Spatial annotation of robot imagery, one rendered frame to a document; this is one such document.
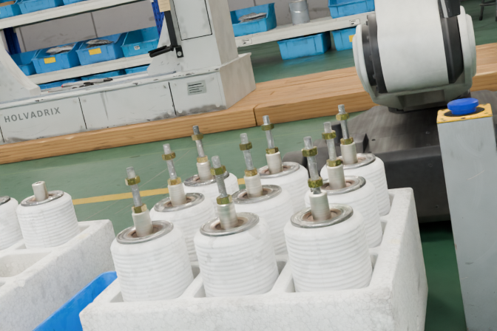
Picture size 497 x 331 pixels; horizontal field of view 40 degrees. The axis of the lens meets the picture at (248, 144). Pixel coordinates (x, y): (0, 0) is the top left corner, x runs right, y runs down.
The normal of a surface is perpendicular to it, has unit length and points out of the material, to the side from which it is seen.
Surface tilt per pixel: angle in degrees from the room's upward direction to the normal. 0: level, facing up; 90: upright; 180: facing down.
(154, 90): 90
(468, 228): 90
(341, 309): 90
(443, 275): 0
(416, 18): 45
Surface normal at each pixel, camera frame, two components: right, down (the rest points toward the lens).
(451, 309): -0.19, -0.96
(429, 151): -0.31, -0.49
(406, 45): -0.27, 0.09
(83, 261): 0.92, -0.11
